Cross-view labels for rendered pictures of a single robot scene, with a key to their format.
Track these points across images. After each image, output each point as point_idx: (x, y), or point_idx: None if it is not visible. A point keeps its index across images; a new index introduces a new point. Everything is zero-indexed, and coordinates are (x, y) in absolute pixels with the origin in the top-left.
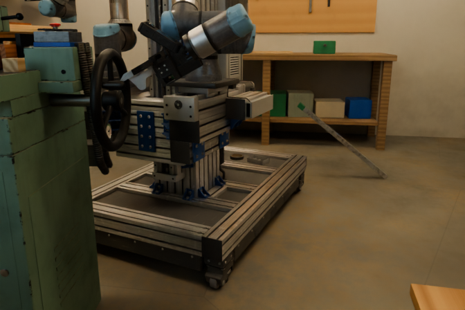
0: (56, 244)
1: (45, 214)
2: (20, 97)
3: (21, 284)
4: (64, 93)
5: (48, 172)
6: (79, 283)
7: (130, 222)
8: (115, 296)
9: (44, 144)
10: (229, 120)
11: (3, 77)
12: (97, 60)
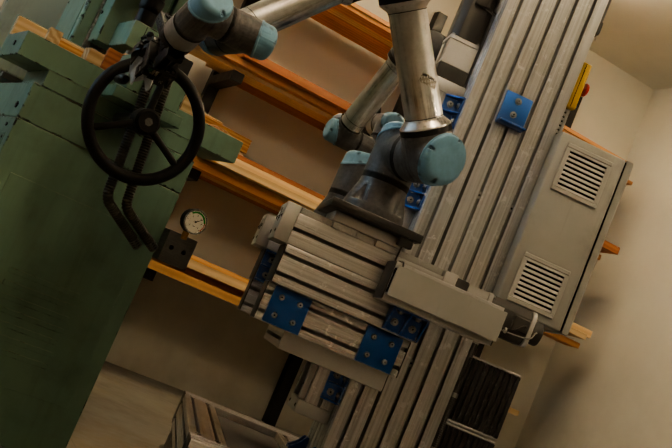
0: (17, 267)
1: (22, 215)
2: (66, 77)
3: None
4: (109, 95)
5: (59, 181)
6: (26, 369)
7: (184, 414)
8: None
9: (74, 149)
10: (385, 309)
11: (53, 44)
12: None
